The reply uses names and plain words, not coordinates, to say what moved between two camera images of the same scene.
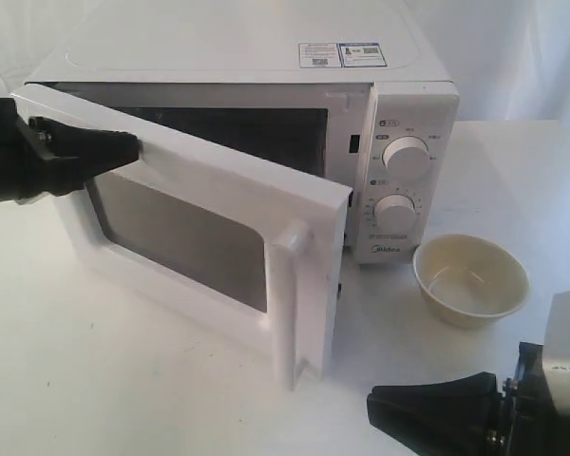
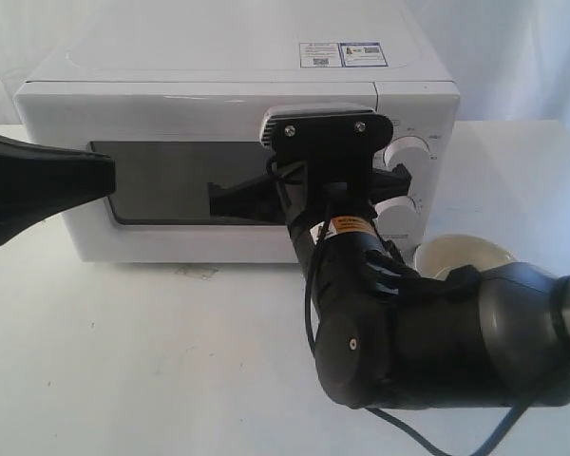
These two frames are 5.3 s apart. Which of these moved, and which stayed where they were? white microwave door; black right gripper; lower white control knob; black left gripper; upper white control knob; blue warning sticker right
Moved: white microwave door; black left gripper; black right gripper
Stayed: upper white control knob; blue warning sticker right; lower white control knob
